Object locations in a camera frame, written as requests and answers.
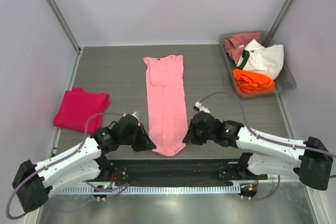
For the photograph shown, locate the orange t shirt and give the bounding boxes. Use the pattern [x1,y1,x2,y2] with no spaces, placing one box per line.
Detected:
[233,69,276,94]

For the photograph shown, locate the white t shirt green collar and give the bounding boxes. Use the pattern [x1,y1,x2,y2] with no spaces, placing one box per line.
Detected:
[236,39,284,80]

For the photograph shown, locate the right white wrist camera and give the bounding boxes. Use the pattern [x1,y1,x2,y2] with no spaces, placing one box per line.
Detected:
[193,101,210,113]

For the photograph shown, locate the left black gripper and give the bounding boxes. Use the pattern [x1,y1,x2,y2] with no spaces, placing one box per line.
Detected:
[120,123,156,152]

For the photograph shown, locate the left aluminium frame post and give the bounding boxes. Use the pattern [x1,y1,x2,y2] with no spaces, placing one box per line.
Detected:
[46,0,81,54]

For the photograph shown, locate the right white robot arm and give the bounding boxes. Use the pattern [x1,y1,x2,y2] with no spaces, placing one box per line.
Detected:
[183,111,333,190]

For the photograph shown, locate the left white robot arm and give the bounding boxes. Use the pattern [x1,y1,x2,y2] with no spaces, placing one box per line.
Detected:
[10,114,156,214]

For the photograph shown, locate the dusty rose t shirt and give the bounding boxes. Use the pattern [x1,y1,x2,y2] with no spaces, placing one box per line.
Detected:
[224,31,261,64]

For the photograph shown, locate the light pink t shirt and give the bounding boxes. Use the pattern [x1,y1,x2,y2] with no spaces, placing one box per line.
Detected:
[143,55,188,156]

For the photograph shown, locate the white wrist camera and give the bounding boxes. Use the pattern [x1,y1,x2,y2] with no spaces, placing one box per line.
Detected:
[123,111,140,126]
[193,101,210,113]

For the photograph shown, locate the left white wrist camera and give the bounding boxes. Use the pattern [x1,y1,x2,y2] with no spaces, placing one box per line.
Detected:
[123,111,140,126]

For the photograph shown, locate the white slotted cable duct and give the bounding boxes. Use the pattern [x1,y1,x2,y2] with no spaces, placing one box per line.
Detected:
[57,184,240,196]

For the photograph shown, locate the folded magenta t shirt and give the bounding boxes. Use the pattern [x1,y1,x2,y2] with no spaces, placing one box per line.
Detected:
[53,87,111,133]

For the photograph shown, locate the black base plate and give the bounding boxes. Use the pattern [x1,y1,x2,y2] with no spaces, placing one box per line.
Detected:
[90,159,268,187]

